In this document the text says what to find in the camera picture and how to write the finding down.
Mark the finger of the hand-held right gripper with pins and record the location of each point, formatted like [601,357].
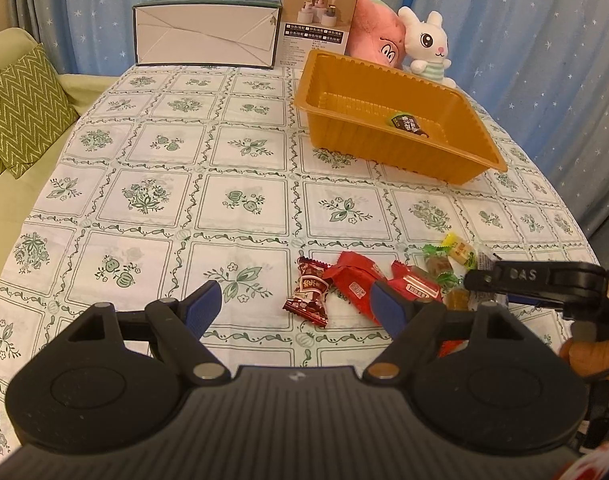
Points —
[559,307]
[529,276]

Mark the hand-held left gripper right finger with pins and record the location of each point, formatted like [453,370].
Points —
[387,306]

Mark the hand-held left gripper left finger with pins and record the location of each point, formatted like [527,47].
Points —
[204,305]

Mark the red snack packet white label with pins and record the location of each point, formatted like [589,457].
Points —
[417,286]

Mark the plain red snack packet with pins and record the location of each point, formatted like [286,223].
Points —
[354,285]

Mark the clear candy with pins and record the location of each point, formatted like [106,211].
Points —
[485,261]

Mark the amber candy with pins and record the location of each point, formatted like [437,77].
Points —
[457,300]

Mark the yellow candy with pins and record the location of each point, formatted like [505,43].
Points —
[459,250]

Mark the orange candy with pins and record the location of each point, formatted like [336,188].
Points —
[452,347]

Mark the maroon candy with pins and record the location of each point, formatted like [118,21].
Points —
[308,292]

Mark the orange plastic tray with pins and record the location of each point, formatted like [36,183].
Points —
[434,125]

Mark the dark candy green rim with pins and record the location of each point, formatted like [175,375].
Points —
[402,121]

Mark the person's right hand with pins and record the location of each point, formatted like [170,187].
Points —
[591,357]

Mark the green floral tablecloth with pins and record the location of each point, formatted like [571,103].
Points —
[184,160]

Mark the red white printed cloth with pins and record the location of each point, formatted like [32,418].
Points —
[596,467]

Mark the pale green sofa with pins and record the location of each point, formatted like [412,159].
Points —
[14,220]

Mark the white bunny plush toy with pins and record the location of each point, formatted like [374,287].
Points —
[427,45]

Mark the blue star curtain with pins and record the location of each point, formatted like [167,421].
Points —
[509,10]

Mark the white cardboard box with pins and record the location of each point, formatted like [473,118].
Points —
[204,35]

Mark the pink plush toy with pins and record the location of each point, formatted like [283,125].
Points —
[377,30]

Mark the beige printed product box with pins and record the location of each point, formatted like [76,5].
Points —
[317,20]

